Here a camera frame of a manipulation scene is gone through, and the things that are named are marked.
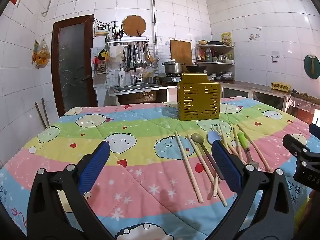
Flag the olive spoon with dark handle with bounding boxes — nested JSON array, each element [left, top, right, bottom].
[[191, 133, 225, 181]]

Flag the corner wall shelf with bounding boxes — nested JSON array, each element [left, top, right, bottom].
[[194, 44, 236, 67]]

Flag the green round hanging board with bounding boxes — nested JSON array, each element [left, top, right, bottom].
[[304, 54, 320, 78]]

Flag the white wall controller box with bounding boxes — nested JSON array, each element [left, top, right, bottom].
[[94, 25, 110, 36]]

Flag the vertical wall pipe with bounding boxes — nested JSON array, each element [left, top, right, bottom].
[[151, 0, 158, 58]]

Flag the round wooden board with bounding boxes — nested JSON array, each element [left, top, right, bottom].
[[122, 15, 147, 37]]

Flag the bottles on shelf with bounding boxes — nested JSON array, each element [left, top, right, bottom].
[[196, 48, 213, 62]]

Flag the kitchen counter with cabinets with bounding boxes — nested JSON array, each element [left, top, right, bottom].
[[220, 79, 293, 113]]

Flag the metal faucet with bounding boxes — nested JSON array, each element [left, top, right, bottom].
[[132, 65, 143, 84]]

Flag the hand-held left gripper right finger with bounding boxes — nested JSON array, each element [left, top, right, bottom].
[[211, 139, 296, 240]]

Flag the light blue spatula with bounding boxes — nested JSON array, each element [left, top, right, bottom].
[[207, 131, 222, 146]]

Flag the steel pot with lid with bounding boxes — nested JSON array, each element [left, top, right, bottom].
[[162, 59, 185, 75]]

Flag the wooden chopstick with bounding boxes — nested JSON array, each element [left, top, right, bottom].
[[212, 172, 222, 198], [233, 127, 247, 165], [174, 130, 204, 203], [219, 122, 232, 156], [237, 124, 271, 172], [187, 134, 228, 207]]

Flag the steel sink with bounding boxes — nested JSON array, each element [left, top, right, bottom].
[[108, 84, 163, 97]]

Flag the green-handled metal fork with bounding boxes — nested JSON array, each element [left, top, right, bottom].
[[237, 132, 261, 172]]

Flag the yellow wall poster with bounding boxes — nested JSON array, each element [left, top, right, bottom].
[[221, 32, 232, 46]]

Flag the red and yellow hanging items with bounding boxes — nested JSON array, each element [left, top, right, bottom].
[[93, 49, 110, 74]]

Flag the egg carton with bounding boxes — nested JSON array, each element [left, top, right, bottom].
[[271, 82, 292, 92]]

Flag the gold perforated utensil holder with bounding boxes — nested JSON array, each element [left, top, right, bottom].
[[177, 73, 221, 122]]

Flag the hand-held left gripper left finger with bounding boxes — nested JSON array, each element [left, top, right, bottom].
[[26, 141, 111, 240]]

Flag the rectangular wooden cutting board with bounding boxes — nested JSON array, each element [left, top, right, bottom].
[[170, 39, 193, 64]]

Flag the yellow hanging plastic bag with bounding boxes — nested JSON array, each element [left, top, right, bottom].
[[34, 39, 51, 68]]

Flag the silver wall utensil rack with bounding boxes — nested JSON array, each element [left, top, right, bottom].
[[106, 37, 150, 46]]

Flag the gas stove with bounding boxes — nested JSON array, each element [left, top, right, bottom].
[[159, 73, 183, 85]]

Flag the black wok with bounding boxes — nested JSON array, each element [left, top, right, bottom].
[[185, 65, 207, 73]]

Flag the colourful cartoon printed blanket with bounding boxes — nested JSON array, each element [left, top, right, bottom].
[[0, 96, 320, 240]]

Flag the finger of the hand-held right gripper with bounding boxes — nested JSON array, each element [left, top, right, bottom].
[[283, 134, 311, 159], [309, 123, 320, 138]]

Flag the brown door with frosted glass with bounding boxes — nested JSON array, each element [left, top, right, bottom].
[[51, 14, 98, 118]]

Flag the leaning wooden sticks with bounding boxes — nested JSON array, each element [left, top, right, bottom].
[[34, 98, 50, 129]]

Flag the red cabinet with plastic cover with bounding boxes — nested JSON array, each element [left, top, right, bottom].
[[287, 93, 320, 125]]

